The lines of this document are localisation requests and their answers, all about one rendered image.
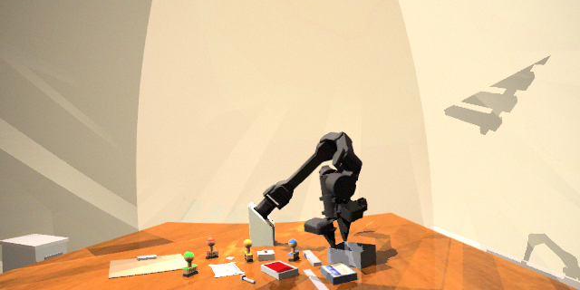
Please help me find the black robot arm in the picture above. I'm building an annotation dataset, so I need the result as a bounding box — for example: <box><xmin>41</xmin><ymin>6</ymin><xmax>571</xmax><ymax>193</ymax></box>
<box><xmin>254</xmin><ymin>131</ymin><xmax>368</xmax><ymax>223</ymax></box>

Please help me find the red-handled rubber stamp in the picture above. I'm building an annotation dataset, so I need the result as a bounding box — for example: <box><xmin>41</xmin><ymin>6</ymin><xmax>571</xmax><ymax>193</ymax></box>
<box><xmin>205</xmin><ymin>237</ymin><xmax>218</xmax><ymax>259</ymax></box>

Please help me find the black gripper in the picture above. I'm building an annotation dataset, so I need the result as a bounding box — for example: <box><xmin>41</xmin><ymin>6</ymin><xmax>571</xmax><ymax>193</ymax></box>
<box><xmin>304</xmin><ymin>194</ymin><xmax>351</xmax><ymax>248</ymax></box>

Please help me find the beige inspection card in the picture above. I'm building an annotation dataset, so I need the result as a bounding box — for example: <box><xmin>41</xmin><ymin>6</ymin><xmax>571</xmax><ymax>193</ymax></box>
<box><xmin>209</xmin><ymin>262</ymin><xmax>245</xmax><ymax>277</ymax></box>

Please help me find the white flat bar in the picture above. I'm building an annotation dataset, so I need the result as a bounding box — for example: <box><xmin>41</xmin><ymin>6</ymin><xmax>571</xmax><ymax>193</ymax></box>
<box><xmin>303</xmin><ymin>269</ymin><xmax>329</xmax><ymax>290</ymax></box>

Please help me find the stamp pad tin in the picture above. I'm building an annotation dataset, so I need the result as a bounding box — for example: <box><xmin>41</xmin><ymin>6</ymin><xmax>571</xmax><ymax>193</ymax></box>
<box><xmin>320</xmin><ymin>262</ymin><xmax>358</xmax><ymax>285</ymax></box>

